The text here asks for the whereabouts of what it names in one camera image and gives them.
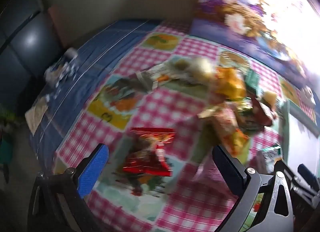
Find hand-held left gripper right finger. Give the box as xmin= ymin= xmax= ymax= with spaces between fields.
xmin=212 ymin=144 xmax=294 ymax=232

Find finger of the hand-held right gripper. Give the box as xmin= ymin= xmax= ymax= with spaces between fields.
xmin=294 ymin=164 xmax=320 ymax=197

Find floral painting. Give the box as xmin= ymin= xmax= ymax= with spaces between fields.
xmin=189 ymin=0 xmax=320 ymax=80

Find yellow snack packet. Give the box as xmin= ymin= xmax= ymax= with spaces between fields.
xmin=214 ymin=66 xmax=247 ymax=100

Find white crumpled wrappers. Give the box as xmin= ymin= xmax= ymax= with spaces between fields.
xmin=44 ymin=48 xmax=78 ymax=89

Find cream packet with orange print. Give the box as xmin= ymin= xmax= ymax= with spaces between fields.
xmin=207 ymin=111 xmax=251 ymax=155

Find large red snack packet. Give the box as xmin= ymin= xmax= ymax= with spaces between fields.
xmin=122 ymin=126 xmax=176 ymax=177

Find clear pale cake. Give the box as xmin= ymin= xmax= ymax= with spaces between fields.
xmin=135 ymin=57 xmax=216 ymax=94

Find pink checked tablecloth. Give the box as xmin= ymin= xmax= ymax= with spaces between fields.
xmin=54 ymin=19 xmax=318 ymax=232

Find green snack packet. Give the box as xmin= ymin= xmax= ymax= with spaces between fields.
xmin=244 ymin=69 xmax=261 ymax=90

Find pale paper sheet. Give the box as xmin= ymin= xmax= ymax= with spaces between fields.
xmin=24 ymin=96 xmax=50 ymax=133

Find white green cracker packet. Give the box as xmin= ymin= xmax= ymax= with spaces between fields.
xmin=260 ymin=146 xmax=283 ymax=170

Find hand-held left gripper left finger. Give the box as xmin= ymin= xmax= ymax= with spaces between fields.
xmin=27 ymin=144 xmax=109 ymax=232

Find dark grey cabinet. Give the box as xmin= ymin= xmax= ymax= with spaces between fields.
xmin=0 ymin=0 xmax=60 ymax=106

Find teal cardboard box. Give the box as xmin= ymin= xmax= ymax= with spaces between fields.
xmin=282 ymin=99 xmax=320 ymax=174

